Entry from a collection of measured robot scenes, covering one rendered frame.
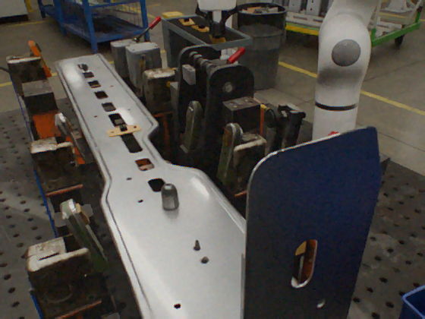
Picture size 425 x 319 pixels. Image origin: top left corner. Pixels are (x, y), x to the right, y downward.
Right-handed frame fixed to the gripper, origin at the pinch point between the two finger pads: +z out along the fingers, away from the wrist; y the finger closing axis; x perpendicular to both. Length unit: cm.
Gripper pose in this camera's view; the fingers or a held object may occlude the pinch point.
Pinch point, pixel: (217, 29)
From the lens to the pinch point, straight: 115.1
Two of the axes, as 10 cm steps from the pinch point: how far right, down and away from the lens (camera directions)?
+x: 1.2, 5.4, -8.3
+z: 0.3, 8.4, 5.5
